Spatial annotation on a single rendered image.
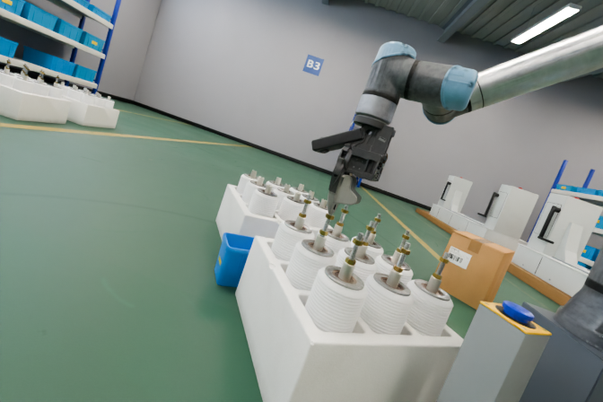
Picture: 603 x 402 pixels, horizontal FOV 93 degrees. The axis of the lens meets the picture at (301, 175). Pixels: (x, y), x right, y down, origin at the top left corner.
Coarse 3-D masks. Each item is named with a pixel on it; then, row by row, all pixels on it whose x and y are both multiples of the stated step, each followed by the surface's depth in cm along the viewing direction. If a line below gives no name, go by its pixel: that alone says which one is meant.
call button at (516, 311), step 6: (504, 306) 44; (510, 306) 43; (516, 306) 44; (510, 312) 43; (516, 312) 42; (522, 312) 42; (528, 312) 43; (516, 318) 43; (522, 318) 42; (528, 318) 42
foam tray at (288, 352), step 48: (240, 288) 76; (288, 288) 56; (288, 336) 49; (336, 336) 46; (384, 336) 51; (432, 336) 57; (288, 384) 45; (336, 384) 47; (384, 384) 51; (432, 384) 57
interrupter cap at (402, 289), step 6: (378, 276) 58; (384, 276) 59; (378, 282) 55; (384, 282) 57; (390, 288) 54; (396, 288) 56; (402, 288) 56; (408, 288) 57; (402, 294) 53; (408, 294) 54
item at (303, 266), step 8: (296, 248) 61; (304, 248) 60; (296, 256) 60; (304, 256) 59; (312, 256) 58; (320, 256) 59; (296, 264) 60; (304, 264) 58; (312, 264) 58; (320, 264) 58; (328, 264) 59; (288, 272) 61; (296, 272) 59; (304, 272) 59; (312, 272) 58; (296, 280) 59; (304, 280) 59; (312, 280) 58; (296, 288) 59; (304, 288) 59
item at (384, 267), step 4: (380, 256) 74; (376, 260) 73; (380, 260) 71; (380, 264) 70; (384, 264) 70; (388, 264) 70; (380, 268) 70; (384, 268) 69; (388, 268) 69; (376, 272) 71; (380, 272) 70; (384, 272) 69; (388, 272) 69; (404, 272) 68; (408, 272) 69; (412, 272) 71; (404, 276) 68; (408, 276) 69; (400, 280) 68; (404, 280) 68; (408, 280) 69
